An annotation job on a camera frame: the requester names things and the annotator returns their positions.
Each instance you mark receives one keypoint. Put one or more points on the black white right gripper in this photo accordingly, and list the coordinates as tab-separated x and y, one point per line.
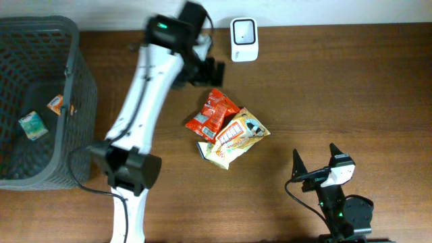
316	179

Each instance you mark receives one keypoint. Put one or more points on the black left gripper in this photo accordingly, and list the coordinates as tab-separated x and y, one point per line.
209	72

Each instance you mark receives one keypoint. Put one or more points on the red snack bag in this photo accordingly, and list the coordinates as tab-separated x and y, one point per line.
208	122

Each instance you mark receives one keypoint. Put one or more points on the yellow snack bag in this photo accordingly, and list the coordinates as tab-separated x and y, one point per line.
242	132

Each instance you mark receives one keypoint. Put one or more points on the teal tissue pack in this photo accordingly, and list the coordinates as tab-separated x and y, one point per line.
33	126

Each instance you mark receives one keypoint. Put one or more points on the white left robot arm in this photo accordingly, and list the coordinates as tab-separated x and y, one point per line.
174	53

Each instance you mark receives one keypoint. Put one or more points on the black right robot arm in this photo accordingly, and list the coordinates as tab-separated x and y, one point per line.
348	218

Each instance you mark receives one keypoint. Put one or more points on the white barcode scanner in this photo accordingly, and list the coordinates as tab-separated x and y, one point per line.
244	39

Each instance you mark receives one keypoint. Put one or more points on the grey plastic basket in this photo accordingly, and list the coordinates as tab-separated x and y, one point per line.
40	59

